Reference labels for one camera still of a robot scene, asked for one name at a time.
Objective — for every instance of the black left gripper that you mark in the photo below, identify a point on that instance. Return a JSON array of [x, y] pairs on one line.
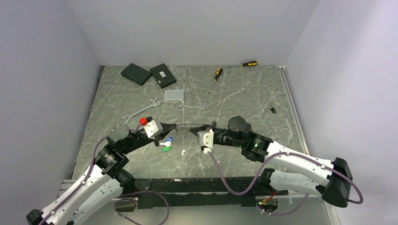
[[166, 128]]

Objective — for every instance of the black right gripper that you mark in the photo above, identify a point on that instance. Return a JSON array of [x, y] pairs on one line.
[[194, 130]]

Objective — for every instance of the key with green tag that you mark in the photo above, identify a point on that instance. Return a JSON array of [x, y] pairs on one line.
[[166, 149]]

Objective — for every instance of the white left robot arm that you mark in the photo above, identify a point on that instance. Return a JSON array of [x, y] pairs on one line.
[[105, 177]]

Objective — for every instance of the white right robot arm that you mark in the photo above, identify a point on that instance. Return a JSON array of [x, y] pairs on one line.
[[281, 168]]

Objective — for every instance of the key with white tag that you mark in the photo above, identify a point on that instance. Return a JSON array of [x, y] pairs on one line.
[[166, 144]]

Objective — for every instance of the small silver wrench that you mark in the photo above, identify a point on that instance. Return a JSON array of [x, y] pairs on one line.
[[181, 105]]

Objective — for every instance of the large silver wrench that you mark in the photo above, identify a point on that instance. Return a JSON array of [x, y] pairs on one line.
[[155, 103]]

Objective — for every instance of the black box with label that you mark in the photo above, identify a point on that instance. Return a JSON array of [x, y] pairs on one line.
[[163, 76]]

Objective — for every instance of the black flat box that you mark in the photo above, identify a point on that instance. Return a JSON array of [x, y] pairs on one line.
[[136, 74]]

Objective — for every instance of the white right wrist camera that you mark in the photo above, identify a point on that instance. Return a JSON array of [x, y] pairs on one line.
[[205, 139]]

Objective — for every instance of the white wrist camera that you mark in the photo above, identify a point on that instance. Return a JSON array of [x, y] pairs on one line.
[[153, 128], [205, 139]]

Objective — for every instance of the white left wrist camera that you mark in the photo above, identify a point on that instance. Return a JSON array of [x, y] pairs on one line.
[[153, 128]]

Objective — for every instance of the white network switch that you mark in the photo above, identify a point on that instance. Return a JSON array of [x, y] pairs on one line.
[[174, 95]]

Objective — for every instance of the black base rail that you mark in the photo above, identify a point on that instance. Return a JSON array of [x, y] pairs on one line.
[[175, 192]]

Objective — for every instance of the orange black screwdriver at wall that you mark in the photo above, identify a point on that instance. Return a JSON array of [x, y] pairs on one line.
[[246, 64]]

